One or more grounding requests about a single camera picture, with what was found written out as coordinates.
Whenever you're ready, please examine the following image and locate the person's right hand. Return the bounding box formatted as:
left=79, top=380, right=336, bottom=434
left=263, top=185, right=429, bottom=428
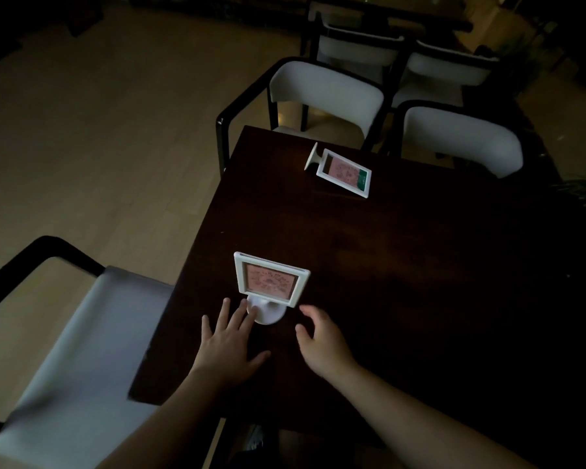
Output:
left=294, top=305, right=359, bottom=383

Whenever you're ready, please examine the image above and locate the person's left hand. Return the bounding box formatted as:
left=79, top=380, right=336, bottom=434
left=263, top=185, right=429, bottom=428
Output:
left=189, top=298, right=272, bottom=389

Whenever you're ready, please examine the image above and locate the person's right forearm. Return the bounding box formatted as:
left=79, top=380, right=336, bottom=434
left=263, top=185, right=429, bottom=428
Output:
left=333, top=361, right=538, bottom=469

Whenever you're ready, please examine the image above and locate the person's left forearm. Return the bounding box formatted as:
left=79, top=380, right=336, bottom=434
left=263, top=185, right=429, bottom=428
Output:
left=95, top=370, right=235, bottom=469

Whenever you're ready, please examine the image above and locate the white tabletop sign holder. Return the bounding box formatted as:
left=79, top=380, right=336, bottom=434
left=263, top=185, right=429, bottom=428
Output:
left=233, top=252, right=311, bottom=326
left=305, top=142, right=372, bottom=199

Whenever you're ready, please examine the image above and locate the white seat black frame chair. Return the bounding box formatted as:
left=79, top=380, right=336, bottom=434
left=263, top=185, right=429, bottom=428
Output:
left=380, top=99, right=525, bottom=179
left=0, top=235, right=225, bottom=469
left=216, top=57, right=387, bottom=179
left=392, top=39, right=501, bottom=109
left=300, top=13, right=407, bottom=86

